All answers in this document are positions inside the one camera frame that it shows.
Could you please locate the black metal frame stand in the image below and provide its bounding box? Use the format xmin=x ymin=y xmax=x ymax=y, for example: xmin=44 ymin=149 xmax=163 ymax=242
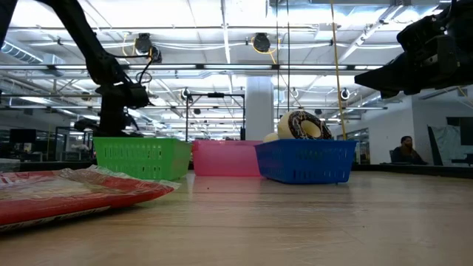
xmin=184 ymin=92 xmax=247 ymax=142

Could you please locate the pink plastic bin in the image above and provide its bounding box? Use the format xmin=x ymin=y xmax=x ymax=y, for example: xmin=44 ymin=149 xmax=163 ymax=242
xmin=191 ymin=139 xmax=264 ymax=177

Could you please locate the green plastic basket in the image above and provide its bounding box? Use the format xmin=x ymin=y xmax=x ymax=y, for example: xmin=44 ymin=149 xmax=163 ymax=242
xmin=92 ymin=137 xmax=193 ymax=181

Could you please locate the blue plastic basket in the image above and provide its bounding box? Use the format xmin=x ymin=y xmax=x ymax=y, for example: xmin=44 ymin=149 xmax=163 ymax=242
xmin=253 ymin=138 xmax=358 ymax=185

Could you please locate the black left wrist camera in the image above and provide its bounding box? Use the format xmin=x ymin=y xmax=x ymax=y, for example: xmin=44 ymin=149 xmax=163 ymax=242
xmin=125 ymin=83 xmax=151 ymax=109

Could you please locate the small grey box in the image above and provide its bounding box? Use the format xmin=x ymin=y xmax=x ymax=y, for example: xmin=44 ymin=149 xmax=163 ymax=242
xmin=0 ymin=157 xmax=21 ymax=174

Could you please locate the white building column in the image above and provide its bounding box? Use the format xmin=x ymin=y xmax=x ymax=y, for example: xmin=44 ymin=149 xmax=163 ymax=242
xmin=245 ymin=76 xmax=275 ymax=141

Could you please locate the seated person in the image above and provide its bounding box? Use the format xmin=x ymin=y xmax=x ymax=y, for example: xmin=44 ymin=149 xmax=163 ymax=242
xmin=390 ymin=135 xmax=429 ymax=166

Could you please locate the chocolate frosted toy donut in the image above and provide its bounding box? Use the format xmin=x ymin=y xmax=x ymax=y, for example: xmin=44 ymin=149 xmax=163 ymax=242
xmin=277 ymin=109 xmax=333 ymax=140

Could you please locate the red plastic-wrapped flat packet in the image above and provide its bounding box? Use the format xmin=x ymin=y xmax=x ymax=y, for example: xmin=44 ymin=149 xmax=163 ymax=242
xmin=0 ymin=165 xmax=181 ymax=233

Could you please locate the yellow hanging cable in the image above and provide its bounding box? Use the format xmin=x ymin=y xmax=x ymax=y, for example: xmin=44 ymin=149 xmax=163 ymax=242
xmin=329 ymin=0 xmax=347 ymax=141

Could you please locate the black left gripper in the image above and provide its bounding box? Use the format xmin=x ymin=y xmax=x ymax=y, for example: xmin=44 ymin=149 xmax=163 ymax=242
xmin=73 ymin=83 xmax=144 ymax=139

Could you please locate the large ceiling cable reel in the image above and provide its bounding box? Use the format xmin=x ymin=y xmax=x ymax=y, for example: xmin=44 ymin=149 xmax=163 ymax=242
xmin=252 ymin=33 xmax=272 ymax=53
xmin=134 ymin=33 xmax=163 ymax=64

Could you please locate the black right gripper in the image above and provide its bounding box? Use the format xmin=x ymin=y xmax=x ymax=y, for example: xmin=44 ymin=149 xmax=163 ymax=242
xmin=353 ymin=14 xmax=473 ymax=100

